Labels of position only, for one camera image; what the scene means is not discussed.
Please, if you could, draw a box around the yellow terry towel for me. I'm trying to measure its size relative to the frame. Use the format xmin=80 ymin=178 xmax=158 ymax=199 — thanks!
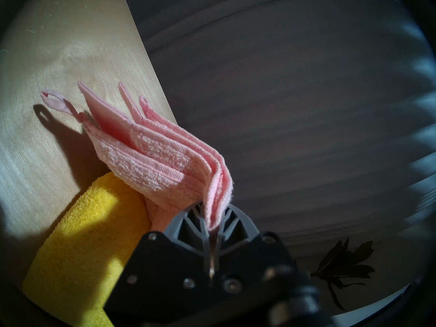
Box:
xmin=21 ymin=172 xmax=153 ymax=327

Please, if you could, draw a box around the grey pleated curtain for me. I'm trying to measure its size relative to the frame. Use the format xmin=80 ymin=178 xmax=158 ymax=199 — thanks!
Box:
xmin=121 ymin=0 xmax=436 ymax=262

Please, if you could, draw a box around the tall dark leafy plant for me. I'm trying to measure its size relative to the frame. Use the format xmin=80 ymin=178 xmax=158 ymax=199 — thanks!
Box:
xmin=309 ymin=237 xmax=376 ymax=312

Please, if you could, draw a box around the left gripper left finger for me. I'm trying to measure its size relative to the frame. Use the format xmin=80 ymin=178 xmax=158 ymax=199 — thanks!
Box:
xmin=103 ymin=202 xmax=212 ymax=320

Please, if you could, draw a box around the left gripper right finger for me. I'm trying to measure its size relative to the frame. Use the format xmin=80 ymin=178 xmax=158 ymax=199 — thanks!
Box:
xmin=211 ymin=203 xmax=309 ymax=310

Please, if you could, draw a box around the pink terry towel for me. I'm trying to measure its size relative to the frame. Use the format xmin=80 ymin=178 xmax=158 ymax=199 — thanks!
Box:
xmin=40 ymin=81 xmax=234 ymax=232

